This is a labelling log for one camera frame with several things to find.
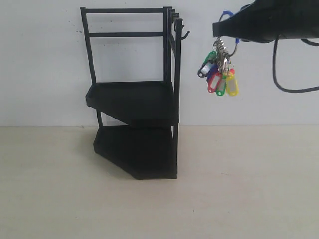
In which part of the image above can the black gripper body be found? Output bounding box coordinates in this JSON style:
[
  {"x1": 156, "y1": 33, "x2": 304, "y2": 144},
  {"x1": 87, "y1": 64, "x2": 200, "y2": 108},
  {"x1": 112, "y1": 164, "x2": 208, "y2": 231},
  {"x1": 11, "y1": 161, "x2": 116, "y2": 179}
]
[{"x1": 239, "y1": 0, "x2": 319, "y2": 42}]

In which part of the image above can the colourful key tag bunch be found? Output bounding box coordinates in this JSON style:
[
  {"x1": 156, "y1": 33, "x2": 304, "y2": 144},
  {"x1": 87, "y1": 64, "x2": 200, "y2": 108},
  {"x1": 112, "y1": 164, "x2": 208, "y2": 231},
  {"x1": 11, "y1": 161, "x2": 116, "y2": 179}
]
[{"x1": 197, "y1": 37, "x2": 240, "y2": 97}]

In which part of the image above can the black metal corner shelf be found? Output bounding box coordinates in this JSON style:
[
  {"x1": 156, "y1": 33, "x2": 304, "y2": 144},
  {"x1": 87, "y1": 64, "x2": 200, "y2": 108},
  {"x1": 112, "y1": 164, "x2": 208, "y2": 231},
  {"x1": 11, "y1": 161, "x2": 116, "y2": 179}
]
[{"x1": 80, "y1": 6, "x2": 187, "y2": 180}]

